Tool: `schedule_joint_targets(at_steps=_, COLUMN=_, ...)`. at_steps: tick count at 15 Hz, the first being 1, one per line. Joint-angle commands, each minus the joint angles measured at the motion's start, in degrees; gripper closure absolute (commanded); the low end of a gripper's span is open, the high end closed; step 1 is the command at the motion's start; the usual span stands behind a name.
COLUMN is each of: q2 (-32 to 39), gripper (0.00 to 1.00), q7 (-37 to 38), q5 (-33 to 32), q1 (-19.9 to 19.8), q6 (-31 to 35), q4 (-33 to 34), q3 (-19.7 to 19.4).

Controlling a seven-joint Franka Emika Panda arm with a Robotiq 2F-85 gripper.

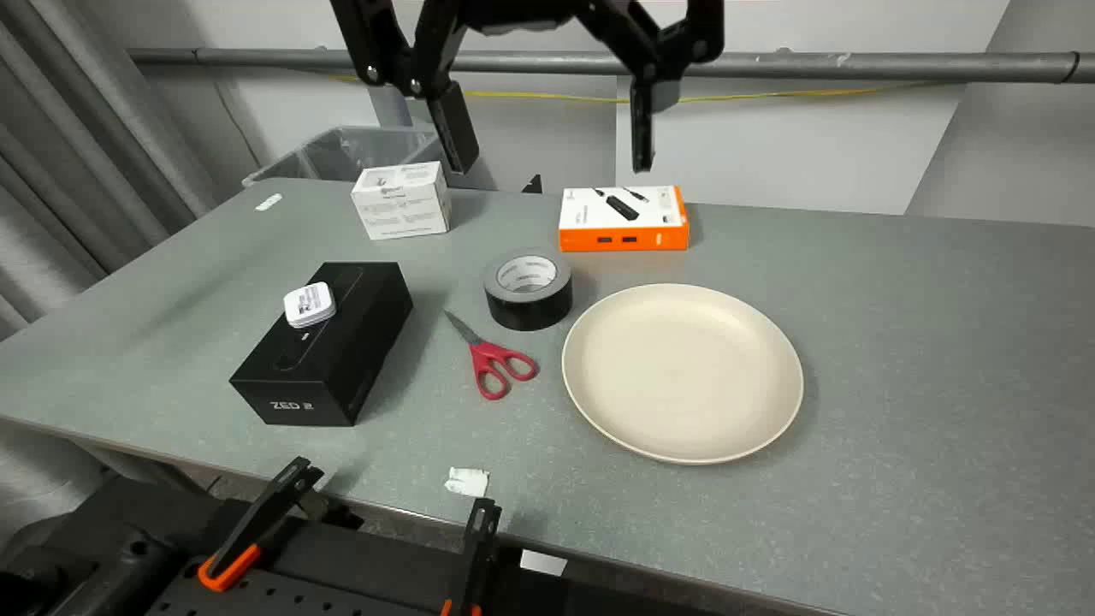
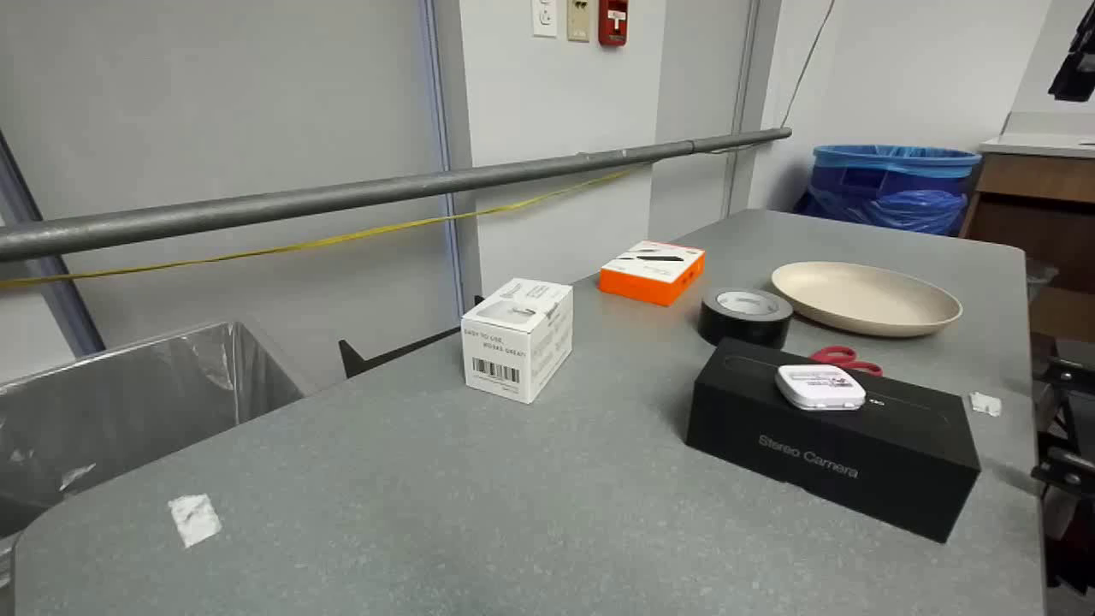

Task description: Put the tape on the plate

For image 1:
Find black workbench base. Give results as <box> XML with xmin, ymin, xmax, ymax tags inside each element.
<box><xmin>0</xmin><ymin>477</ymin><xmax>816</xmax><ymax>616</ymax></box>

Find black tape roll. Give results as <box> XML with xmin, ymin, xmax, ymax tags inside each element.
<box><xmin>482</xmin><ymin>249</ymin><xmax>572</xmax><ymax>330</ymax></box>

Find small white charger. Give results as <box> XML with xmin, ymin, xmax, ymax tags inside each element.
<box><xmin>281</xmin><ymin>281</ymin><xmax>335</xmax><ymax>327</ymax></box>

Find grey curtain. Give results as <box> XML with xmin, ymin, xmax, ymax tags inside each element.
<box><xmin>0</xmin><ymin>0</ymin><xmax>219</xmax><ymax>337</ymax></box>

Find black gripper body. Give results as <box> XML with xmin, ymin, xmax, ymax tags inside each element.
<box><xmin>327</xmin><ymin>0</ymin><xmax>725</xmax><ymax>114</ymax></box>

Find black rectangular box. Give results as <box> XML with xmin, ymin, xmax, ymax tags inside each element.
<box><xmin>229</xmin><ymin>264</ymin><xmax>413</xmax><ymax>428</ymax></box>

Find grey horizontal metal pipe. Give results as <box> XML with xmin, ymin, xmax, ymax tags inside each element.
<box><xmin>129</xmin><ymin>47</ymin><xmax>1095</xmax><ymax>84</ymax></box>

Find left orange black clamp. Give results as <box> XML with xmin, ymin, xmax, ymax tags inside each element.
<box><xmin>196</xmin><ymin>455</ymin><xmax>323</xmax><ymax>596</ymax></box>

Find beige round plate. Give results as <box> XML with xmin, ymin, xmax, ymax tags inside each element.
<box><xmin>560</xmin><ymin>282</ymin><xmax>806</xmax><ymax>466</ymax></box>

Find orange black clamp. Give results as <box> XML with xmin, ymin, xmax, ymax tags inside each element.
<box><xmin>437</xmin><ymin>495</ymin><xmax>504</xmax><ymax>616</ymax></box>
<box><xmin>196</xmin><ymin>455</ymin><xmax>323</xmax><ymax>596</ymax></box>

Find right orange black clamp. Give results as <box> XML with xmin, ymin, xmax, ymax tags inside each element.
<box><xmin>437</xmin><ymin>495</ymin><xmax>504</xmax><ymax>616</ymax></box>

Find white cardboard box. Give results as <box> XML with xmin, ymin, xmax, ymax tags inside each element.
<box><xmin>349</xmin><ymin>160</ymin><xmax>450</xmax><ymax>238</ymax></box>

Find red handled scissors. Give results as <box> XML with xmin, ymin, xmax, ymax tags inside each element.
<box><xmin>447</xmin><ymin>314</ymin><xmax>542</xmax><ymax>400</ymax></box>

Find white sticker on table edge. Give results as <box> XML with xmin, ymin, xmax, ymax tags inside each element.
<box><xmin>445</xmin><ymin>466</ymin><xmax>490</xmax><ymax>495</ymax></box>

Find orange and white box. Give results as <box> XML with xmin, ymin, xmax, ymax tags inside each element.
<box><xmin>556</xmin><ymin>183</ymin><xmax>690</xmax><ymax>252</ymax></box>

